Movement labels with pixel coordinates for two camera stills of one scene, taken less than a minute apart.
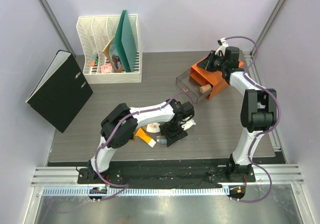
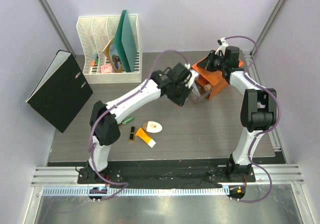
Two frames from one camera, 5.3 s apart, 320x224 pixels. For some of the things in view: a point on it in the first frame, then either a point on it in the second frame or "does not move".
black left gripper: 163,128 -> 180,100
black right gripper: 210,61 does not move
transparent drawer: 195,88 does not move
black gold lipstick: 132,137 does not move
